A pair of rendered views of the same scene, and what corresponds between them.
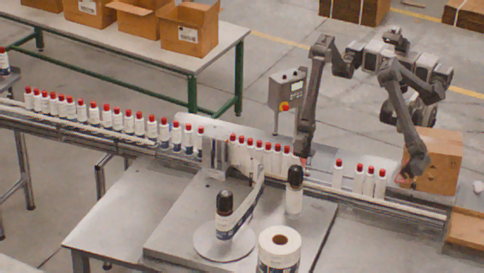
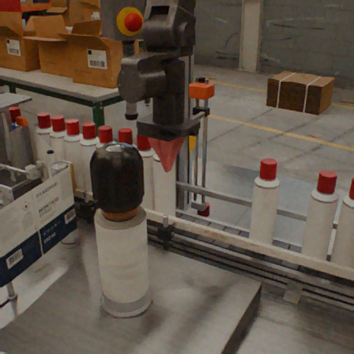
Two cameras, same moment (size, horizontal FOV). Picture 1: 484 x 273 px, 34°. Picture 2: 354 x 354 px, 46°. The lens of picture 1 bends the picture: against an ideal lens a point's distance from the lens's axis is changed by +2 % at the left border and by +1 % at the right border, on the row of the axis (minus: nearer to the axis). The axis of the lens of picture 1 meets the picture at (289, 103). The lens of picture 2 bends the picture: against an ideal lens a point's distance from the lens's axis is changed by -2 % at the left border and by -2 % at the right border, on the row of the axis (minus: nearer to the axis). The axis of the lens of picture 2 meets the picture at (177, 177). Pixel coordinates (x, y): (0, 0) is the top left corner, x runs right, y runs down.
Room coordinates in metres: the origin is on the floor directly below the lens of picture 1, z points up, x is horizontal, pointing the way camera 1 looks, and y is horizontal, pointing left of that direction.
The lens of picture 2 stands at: (2.61, -0.27, 1.42)
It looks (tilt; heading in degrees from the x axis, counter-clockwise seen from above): 26 degrees down; 13
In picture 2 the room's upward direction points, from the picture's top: straight up
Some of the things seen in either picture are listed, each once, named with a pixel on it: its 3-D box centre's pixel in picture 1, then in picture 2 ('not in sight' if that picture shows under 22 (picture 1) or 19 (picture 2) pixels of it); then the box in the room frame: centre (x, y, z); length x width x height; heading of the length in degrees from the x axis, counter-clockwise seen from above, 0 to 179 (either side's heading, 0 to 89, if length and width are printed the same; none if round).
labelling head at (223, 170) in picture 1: (218, 152); (7, 148); (3.49, 0.37, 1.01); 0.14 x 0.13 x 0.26; 73
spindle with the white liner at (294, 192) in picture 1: (294, 191); (121, 231); (3.16, -0.05, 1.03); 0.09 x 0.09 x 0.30
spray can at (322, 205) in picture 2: (358, 180); (319, 220); (3.35, -0.39, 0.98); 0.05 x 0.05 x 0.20
